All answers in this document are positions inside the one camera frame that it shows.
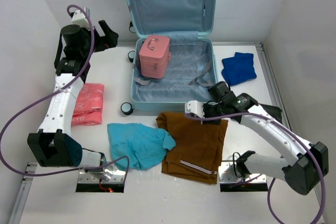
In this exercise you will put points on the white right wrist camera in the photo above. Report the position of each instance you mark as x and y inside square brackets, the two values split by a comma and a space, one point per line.
[194, 108]

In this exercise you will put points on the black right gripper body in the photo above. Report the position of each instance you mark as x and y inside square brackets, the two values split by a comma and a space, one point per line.
[212, 109]

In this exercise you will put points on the pink cosmetic case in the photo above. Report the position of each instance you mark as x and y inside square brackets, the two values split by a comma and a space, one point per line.
[154, 56]

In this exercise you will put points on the dark blue cloth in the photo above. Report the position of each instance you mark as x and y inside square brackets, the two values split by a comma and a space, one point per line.
[239, 68]

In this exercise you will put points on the light blue open suitcase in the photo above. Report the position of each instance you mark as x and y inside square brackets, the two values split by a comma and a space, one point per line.
[191, 68]

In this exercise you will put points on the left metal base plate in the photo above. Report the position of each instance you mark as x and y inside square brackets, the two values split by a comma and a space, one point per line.
[107, 175]

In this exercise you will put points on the light blue shirt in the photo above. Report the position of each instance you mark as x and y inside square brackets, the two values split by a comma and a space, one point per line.
[137, 146]

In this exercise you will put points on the pink patterned garment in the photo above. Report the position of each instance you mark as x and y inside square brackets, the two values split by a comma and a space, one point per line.
[89, 105]

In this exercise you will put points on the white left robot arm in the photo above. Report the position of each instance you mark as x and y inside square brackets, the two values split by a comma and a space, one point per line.
[52, 145]

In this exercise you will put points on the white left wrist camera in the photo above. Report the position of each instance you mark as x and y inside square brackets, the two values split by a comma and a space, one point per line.
[79, 19]

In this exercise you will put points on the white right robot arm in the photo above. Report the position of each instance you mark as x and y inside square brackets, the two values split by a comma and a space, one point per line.
[300, 160]

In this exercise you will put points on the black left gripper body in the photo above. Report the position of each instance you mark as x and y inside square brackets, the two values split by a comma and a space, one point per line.
[86, 36]

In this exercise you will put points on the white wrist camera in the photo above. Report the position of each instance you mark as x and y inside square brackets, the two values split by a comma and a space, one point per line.
[194, 108]
[79, 19]

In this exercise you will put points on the black pouch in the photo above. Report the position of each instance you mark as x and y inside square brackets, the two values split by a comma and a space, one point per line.
[273, 112]

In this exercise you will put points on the brown trousers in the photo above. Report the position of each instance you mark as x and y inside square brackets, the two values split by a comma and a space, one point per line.
[199, 146]

